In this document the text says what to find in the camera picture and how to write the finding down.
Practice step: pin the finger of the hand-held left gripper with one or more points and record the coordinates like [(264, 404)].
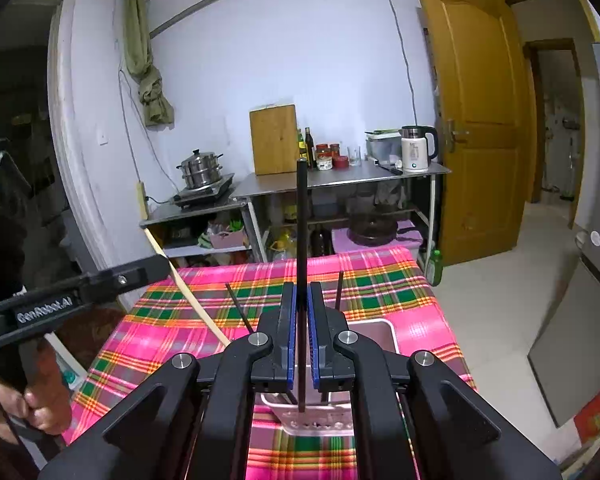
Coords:
[(130, 275)]

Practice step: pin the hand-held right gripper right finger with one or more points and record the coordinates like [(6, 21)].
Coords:
[(314, 340)]

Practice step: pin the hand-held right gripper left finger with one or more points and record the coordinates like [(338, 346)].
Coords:
[(292, 340)]

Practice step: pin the wooden chopstick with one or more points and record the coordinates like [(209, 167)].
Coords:
[(190, 295)]

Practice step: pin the pink plastic utensil holder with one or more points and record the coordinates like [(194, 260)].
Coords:
[(320, 422)]

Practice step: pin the person's left hand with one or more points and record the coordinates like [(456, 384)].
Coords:
[(47, 400)]

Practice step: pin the yellowed power strip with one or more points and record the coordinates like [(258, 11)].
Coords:
[(142, 200)]

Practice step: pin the pink plaid tablecloth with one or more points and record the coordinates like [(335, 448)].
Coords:
[(380, 280)]

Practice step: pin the large yellow oil jug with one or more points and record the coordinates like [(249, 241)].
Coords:
[(282, 247)]

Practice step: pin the low steel table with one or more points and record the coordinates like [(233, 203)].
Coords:
[(200, 212)]

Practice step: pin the pink storage box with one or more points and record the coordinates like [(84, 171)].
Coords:
[(342, 245)]

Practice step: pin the pink plastic basket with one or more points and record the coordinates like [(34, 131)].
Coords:
[(227, 240)]

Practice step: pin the black induction cooker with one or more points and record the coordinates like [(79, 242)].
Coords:
[(205, 195)]

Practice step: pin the black frying pan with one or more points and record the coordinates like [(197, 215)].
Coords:
[(372, 232)]

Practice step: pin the steel steamer pot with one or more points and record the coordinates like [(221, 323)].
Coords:
[(200, 170)]

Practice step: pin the green plastic bottle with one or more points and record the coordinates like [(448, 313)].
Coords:
[(434, 270)]

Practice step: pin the tall steel table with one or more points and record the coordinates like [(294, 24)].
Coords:
[(355, 177)]

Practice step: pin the white labelled red jar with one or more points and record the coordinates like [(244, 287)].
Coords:
[(324, 162)]

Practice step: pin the short red container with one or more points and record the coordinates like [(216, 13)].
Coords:
[(341, 162)]

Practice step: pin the clear drinking glass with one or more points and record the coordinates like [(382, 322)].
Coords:
[(355, 156)]

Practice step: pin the red lidded jar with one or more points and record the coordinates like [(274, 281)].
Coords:
[(335, 148), (322, 150)]

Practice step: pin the dark glass bottle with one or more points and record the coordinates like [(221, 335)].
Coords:
[(309, 147)]

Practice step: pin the yellow oil bottle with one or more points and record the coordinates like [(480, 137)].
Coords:
[(301, 147)]

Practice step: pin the wooden cutting board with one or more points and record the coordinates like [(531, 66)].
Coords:
[(274, 140)]

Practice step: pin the white plastic container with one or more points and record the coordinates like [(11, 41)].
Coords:
[(384, 147)]

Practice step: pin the white electric kettle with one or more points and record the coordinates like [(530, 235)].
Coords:
[(415, 152)]

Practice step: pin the green knotted curtain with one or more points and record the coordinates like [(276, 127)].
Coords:
[(145, 60)]

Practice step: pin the grey flat board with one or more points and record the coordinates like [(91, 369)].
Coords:
[(575, 350)]

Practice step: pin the yellow wooden door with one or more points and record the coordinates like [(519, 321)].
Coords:
[(480, 85)]

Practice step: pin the white door frame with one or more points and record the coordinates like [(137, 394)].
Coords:
[(80, 160)]

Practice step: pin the white wall switch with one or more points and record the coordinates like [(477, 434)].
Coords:
[(102, 135)]

